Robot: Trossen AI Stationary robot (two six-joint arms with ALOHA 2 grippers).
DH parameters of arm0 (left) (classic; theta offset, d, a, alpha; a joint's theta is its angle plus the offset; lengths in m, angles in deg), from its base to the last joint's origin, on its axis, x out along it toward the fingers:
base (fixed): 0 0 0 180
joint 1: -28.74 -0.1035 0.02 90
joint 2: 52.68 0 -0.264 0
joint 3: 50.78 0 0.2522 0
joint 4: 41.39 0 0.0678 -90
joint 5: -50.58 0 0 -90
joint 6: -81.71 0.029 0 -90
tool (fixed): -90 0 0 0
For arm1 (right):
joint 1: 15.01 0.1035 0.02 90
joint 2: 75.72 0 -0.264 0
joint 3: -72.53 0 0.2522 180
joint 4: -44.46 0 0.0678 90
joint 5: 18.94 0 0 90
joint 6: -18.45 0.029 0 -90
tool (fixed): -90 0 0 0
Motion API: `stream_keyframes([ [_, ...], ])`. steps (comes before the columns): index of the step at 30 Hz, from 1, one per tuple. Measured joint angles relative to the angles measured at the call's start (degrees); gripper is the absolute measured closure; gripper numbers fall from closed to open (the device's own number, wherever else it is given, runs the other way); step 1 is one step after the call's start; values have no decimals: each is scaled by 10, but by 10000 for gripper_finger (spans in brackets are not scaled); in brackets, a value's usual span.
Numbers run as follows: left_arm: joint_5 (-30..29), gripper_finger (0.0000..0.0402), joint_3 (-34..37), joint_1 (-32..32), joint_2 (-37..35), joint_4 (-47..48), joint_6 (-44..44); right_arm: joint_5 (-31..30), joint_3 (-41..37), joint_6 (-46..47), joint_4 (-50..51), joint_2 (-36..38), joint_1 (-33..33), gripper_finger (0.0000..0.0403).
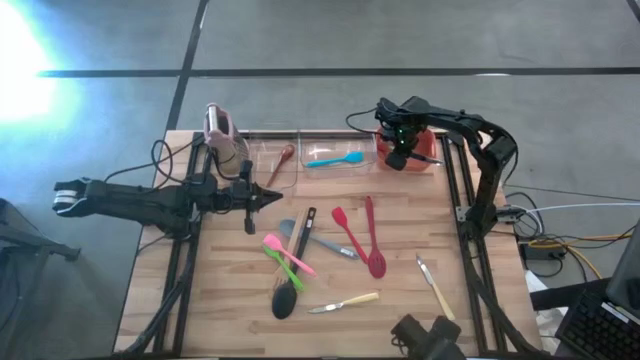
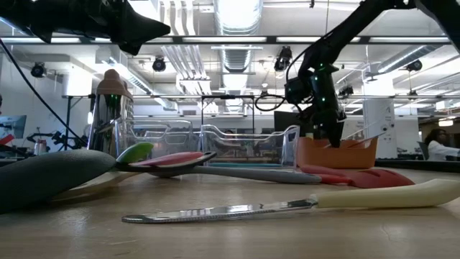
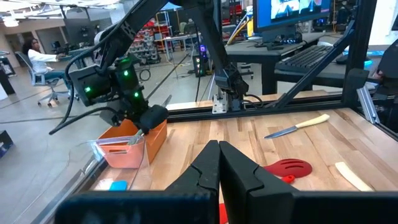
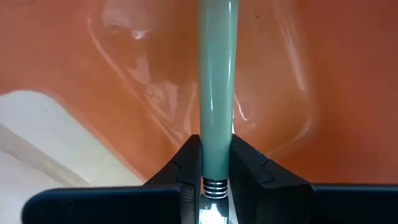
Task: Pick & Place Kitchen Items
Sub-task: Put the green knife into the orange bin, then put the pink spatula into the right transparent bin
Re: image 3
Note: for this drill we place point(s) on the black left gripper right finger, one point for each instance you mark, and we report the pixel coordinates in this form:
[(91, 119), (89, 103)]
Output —
[(239, 174)]

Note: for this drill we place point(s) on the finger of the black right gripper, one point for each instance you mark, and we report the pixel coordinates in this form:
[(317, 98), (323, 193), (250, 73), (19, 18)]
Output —
[(154, 118), (112, 118)]

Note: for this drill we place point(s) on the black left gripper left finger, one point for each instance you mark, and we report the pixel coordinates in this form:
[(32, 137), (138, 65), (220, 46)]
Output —
[(205, 168)]

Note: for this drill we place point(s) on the red slotted silicone spoon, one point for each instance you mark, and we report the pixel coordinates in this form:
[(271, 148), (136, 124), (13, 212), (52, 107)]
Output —
[(270, 170)]

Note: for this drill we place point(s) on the teal small silicone spatula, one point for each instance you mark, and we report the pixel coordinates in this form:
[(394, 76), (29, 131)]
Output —
[(118, 185)]

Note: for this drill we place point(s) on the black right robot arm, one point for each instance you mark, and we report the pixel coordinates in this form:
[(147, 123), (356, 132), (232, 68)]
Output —
[(140, 18)]

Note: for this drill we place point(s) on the orange plastic bin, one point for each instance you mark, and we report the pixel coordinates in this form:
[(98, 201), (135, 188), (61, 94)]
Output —
[(157, 140)]

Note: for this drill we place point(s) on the clear plastic bin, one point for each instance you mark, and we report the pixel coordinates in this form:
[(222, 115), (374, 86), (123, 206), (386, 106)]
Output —
[(102, 143)]

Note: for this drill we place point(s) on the shelf with red bins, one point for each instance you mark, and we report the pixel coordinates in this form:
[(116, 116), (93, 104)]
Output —
[(149, 37)]

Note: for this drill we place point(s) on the computer tower purple light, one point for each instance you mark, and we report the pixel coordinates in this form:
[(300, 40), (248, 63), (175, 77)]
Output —
[(202, 62)]

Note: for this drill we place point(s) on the office chair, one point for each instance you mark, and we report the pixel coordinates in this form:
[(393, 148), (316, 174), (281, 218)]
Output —
[(43, 81)]

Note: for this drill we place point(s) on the person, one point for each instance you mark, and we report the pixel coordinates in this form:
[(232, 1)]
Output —
[(388, 62), (38, 60)]

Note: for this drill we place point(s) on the blue box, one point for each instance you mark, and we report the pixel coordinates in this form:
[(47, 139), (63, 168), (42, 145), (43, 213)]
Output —
[(5, 143)]

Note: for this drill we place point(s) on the black desk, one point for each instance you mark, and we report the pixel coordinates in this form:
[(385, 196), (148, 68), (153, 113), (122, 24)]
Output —
[(245, 49)]

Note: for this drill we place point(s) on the black keyboard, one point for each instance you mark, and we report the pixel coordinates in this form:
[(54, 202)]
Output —
[(304, 59)]

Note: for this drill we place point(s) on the computer monitor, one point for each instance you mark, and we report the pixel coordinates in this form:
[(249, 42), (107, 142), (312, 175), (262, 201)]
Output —
[(264, 15)]

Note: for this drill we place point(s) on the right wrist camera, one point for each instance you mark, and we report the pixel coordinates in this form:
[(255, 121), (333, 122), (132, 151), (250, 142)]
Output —
[(90, 81)]

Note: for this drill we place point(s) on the silver metal frame bracket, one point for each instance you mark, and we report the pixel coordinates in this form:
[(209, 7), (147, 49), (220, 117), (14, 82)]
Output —
[(219, 104), (368, 105)]

